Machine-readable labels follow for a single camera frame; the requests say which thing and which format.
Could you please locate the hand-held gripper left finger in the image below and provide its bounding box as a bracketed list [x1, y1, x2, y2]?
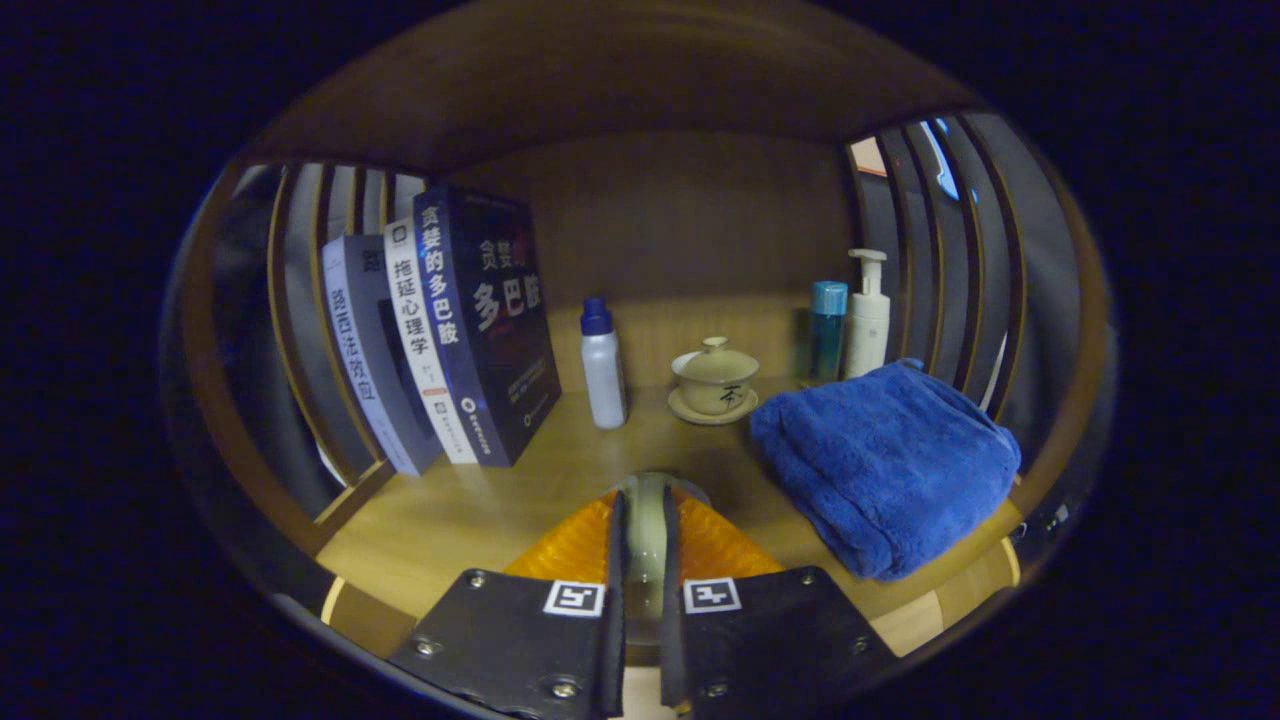
[385, 488, 629, 720]

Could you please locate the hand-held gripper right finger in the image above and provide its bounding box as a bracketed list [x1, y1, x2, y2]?
[660, 485, 901, 716]

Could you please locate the pale grey round disc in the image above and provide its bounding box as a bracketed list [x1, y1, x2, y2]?
[622, 472, 686, 651]

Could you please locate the wooden countertop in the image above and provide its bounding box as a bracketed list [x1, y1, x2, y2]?
[315, 380, 1026, 661]

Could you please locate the wooden cabinet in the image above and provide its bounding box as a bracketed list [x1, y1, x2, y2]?
[165, 0, 1119, 701]

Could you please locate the folded blue towel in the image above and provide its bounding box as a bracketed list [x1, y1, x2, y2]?
[750, 358, 1023, 583]

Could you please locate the beige lidded tea bowl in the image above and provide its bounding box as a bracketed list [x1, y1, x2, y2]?
[667, 336, 761, 427]

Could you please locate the white bottle with blue cap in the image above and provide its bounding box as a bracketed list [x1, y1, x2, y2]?
[580, 297, 629, 431]

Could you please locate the white spine book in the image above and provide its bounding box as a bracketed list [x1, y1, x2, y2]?
[383, 218, 481, 466]

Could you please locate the teal bottle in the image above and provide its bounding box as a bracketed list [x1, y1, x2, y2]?
[808, 280, 849, 383]

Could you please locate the dark navy book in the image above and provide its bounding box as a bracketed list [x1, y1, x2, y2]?
[413, 185, 563, 468]

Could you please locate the pale blue grey book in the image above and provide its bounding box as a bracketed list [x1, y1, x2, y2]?
[320, 233, 446, 477]

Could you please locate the white pump bottle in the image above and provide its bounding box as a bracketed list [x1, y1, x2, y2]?
[845, 248, 892, 381]

